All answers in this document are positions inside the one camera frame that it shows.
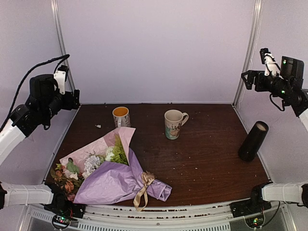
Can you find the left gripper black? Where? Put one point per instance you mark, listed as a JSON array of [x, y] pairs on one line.
[[71, 102]]

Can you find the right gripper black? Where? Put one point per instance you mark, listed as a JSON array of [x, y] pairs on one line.
[[259, 86]]

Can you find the purple pink flower bouquet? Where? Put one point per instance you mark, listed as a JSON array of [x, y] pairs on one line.
[[111, 171]]

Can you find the tan satin ribbon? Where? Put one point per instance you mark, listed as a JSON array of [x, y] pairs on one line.
[[147, 179]]

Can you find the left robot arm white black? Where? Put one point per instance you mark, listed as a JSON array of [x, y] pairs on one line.
[[47, 97]]

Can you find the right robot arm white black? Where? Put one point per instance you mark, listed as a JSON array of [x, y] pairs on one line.
[[284, 81]]

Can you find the black cylindrical vase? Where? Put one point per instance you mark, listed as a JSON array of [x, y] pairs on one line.
[[253, 141]]

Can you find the yellow-inside floral mug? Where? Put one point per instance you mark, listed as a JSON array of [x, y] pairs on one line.
[[121, 117]]

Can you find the loose brown pink flower bunch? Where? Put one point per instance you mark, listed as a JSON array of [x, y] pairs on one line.
[[68, 177]]

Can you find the beige floral mug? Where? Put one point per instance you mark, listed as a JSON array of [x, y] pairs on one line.
[[174, 120]]

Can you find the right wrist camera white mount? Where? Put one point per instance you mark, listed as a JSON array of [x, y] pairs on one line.
[[271, 66]]

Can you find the right aluminium frame post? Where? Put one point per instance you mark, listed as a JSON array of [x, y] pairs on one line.
[[251, 47]]

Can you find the aluminium frame post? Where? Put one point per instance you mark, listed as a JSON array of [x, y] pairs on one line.
[[60, 38], [251, 47]]

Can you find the left aluminium frame post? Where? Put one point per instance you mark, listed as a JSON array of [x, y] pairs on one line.
[[60, 38]]

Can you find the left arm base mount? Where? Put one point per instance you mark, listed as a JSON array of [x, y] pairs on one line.
[[64, 210]]

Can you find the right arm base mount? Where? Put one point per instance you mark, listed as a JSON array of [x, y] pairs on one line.
[[253, 213]]

